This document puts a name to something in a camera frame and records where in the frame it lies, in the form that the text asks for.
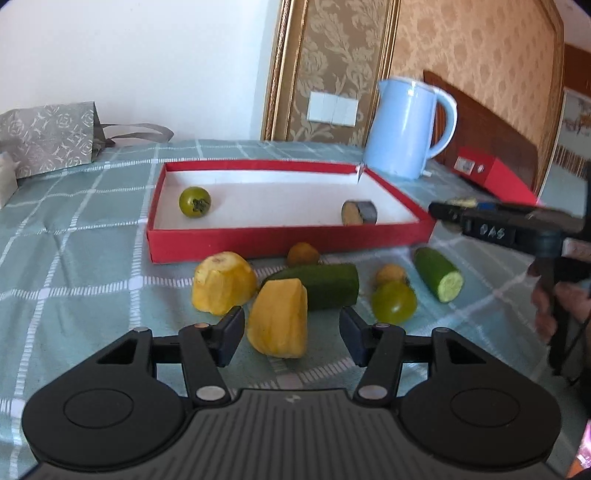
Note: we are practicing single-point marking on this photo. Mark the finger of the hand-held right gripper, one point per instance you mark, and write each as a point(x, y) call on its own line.
point(445, 213)

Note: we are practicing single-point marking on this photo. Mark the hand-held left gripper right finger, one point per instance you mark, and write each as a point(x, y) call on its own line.
point(353, 339)

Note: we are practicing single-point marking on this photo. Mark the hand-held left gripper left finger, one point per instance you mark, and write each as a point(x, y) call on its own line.
point(229, 339)

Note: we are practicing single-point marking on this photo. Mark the peeled pineapple piece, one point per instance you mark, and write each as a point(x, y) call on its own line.
point(279, 321)
point(225, 282)

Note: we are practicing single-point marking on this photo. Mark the light green tomato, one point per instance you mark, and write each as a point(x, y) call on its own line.
point(394, 303)

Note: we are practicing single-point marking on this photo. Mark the small cucumber piece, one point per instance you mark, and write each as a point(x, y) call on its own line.
point(436, 272)

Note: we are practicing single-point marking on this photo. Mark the large cucumber piece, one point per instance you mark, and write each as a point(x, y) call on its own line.
point(323, 286)

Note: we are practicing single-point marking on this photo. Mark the brown longan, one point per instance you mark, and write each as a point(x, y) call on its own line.
point(390, 275)
point(302, 254)

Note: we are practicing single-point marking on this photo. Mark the red cardboard box tray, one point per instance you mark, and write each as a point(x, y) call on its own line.
point(286, 203)

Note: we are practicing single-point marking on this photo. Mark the person's right hand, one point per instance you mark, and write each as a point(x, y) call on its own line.
point(541, 309)

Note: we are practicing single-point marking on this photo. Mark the small red box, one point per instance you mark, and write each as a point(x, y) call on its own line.
point(501, 177)

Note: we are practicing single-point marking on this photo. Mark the sugarcane piece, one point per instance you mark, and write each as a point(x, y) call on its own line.
point(359, 213)

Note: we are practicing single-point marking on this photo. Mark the dark wooden headboard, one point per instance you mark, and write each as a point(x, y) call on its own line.
point(489, 129)

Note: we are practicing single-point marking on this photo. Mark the light blue electric kettle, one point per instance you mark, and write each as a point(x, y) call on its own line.
point(401, 129)

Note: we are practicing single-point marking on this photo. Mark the dark green tomato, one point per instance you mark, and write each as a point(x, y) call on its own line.
point(195, 201)

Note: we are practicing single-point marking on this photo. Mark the green checked tablecloth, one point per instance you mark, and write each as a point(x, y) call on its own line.
point(83, 258)

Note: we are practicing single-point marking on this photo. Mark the grey patterned gift bag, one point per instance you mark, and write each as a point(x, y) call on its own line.
point(51, 136)

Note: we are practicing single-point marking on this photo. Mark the tissue box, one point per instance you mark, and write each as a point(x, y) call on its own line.
point(7, 180)

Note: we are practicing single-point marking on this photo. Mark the framed wall picture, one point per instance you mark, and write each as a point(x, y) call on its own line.
point(575, 134)

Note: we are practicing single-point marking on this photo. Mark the white wall switch panel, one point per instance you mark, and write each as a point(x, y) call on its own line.
point(332, 108)

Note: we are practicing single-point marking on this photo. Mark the gold wall panel frame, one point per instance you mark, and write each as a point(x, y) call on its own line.
point(284, 69)

